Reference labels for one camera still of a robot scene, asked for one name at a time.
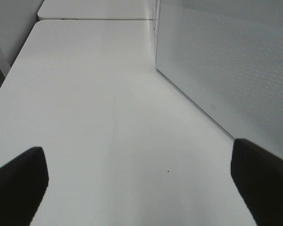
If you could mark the white microwave door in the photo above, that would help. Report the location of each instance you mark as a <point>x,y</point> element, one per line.
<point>228,63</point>

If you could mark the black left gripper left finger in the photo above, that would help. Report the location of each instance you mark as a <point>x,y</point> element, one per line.
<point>23,183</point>

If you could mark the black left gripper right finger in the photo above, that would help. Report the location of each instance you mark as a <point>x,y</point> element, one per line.
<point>258,176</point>

